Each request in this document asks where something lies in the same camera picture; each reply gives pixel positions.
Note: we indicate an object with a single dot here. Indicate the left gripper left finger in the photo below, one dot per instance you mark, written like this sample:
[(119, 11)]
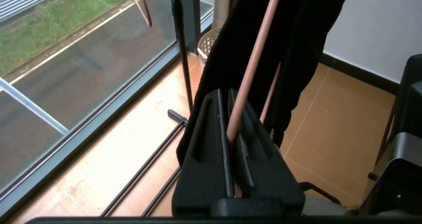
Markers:
[(204, 184)]

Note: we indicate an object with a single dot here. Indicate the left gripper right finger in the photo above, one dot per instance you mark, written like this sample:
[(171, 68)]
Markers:
[(270, 184)]

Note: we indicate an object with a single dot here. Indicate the black clothes rack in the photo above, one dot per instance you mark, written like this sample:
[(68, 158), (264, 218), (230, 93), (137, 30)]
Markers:
[(180, 36)]

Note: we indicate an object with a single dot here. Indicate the white laundry basket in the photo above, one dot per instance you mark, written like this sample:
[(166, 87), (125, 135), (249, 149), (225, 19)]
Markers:
[(207, 44)]

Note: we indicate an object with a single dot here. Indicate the black shorts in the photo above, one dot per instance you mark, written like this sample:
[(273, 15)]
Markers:
[(296, 36)]

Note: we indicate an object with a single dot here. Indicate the beige curtain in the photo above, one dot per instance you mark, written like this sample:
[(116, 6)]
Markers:
[(222, 3)]

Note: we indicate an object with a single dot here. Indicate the window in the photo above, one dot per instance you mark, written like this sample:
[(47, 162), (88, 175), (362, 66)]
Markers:
[(82, 69)]

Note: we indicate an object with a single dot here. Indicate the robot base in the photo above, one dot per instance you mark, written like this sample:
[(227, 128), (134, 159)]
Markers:
[(409, 102)]

